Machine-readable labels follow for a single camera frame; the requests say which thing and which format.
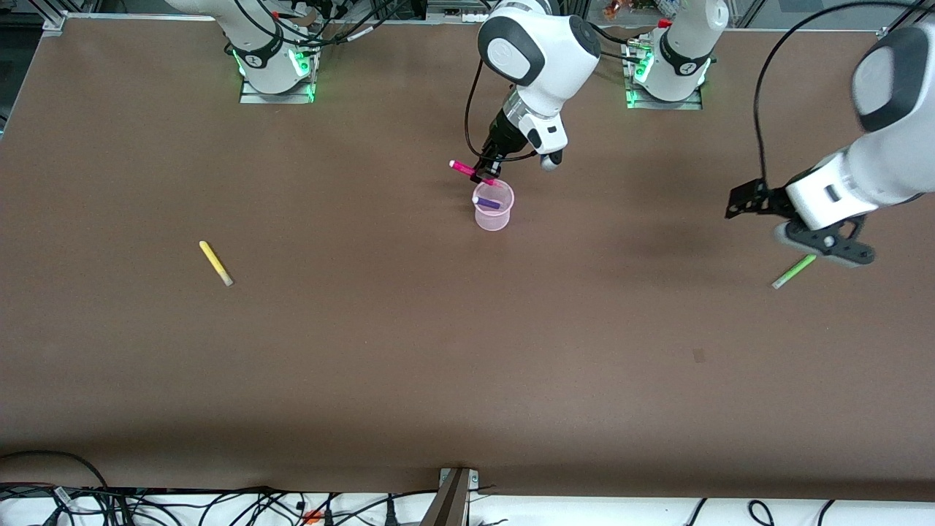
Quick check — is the pink marker pen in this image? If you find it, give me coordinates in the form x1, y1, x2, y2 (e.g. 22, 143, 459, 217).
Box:
449, 159, 503, 188

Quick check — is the pink pen holder cup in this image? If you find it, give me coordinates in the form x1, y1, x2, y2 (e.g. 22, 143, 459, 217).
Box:
473, 180, 516, 232

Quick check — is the green marker pen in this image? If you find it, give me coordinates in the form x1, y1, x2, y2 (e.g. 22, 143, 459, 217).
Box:
771, 254, 817, 290

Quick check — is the grey box device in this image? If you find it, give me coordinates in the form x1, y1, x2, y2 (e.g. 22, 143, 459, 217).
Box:
427, 0, 492, 23

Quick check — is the yellow marker pen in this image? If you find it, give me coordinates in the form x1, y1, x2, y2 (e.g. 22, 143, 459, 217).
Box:
199, 240, 234, 287

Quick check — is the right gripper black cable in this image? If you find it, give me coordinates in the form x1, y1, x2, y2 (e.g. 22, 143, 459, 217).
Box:
464, 58, 538, 163

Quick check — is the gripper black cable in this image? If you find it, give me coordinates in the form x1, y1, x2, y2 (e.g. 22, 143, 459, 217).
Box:
752, 0, 935, 192
464, 58, 538, 163

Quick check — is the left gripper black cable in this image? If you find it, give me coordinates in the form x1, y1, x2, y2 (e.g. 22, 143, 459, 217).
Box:
752, 0, 935, 192

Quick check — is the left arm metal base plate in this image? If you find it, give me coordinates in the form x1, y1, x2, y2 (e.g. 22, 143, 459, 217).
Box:
625, 40, 703, 111

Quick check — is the long black base cable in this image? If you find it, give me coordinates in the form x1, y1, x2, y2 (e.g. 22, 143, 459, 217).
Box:
588, 22, 645, 63

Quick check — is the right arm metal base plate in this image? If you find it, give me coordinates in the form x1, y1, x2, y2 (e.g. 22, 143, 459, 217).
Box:
240, 40, 317, 104

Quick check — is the dark metal post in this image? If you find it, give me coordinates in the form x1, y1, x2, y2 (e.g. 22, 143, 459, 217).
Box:
420, 471, 470, 526

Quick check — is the black cable loop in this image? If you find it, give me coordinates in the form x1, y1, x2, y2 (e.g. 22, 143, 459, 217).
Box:
0, 450, 110, 505

